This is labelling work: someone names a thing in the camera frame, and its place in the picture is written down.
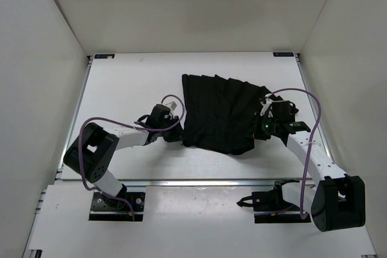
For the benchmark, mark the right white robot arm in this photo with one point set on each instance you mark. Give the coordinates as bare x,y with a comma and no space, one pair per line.
337,199

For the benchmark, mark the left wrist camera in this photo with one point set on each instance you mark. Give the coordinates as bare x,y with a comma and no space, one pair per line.
172,106

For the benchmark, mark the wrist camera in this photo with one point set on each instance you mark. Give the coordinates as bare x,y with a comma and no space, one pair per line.
266,107
172,106

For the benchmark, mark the aluminium table rail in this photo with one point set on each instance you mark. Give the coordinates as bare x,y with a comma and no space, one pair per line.
199,183

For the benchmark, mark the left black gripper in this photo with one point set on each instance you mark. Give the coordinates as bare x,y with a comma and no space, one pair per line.
176,136

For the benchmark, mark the right corner label sticker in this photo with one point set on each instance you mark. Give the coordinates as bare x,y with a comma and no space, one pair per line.
283,54

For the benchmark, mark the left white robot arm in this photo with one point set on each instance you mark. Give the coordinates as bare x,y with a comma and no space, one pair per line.
92,151

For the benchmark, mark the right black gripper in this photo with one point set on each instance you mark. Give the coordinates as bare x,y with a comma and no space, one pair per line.
257,134

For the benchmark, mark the left corner label sticker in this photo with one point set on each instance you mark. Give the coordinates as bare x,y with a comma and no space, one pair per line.
104,56

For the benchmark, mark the black pleated skirt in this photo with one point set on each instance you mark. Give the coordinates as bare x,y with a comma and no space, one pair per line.
222,115

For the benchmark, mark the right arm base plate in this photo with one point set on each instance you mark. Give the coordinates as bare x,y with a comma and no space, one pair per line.
271,208

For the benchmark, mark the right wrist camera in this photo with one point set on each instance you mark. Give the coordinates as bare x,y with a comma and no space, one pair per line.
266,107

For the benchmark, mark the corner label sticker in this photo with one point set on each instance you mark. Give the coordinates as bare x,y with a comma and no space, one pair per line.
104,56
283,54

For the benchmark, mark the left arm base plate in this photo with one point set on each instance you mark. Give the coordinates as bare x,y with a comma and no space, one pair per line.
105,209

